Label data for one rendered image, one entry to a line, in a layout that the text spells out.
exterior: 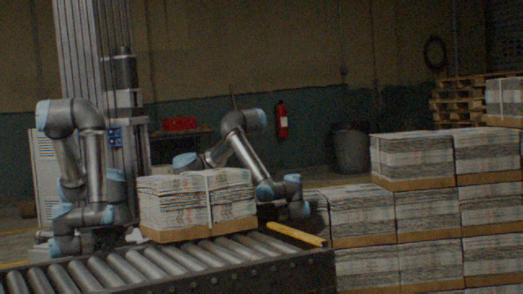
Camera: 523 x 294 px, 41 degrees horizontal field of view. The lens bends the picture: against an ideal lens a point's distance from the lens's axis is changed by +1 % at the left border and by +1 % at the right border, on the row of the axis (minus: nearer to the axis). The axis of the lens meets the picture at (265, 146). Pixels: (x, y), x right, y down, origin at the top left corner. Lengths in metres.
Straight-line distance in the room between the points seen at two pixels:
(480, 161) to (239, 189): 1.15
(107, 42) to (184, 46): 6.58
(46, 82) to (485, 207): 7.00
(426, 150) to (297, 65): 7.39
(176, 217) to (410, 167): 1.13
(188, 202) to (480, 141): 1.37
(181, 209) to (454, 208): 1.29
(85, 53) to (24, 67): 6.13
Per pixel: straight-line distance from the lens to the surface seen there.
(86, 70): 3.20
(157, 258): 2.37
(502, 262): 3.30
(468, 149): 3.18
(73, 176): 2.88
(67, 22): 3.28
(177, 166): 3.29
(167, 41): 9.68
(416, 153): 3.10
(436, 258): 3.19
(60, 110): 2.64
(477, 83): 9.33
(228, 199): 2.56
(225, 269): 2.09
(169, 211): 2.49
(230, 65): 9.96
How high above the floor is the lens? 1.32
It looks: 5 degrees down
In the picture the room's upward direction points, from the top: 5 degrees counter-clockwise
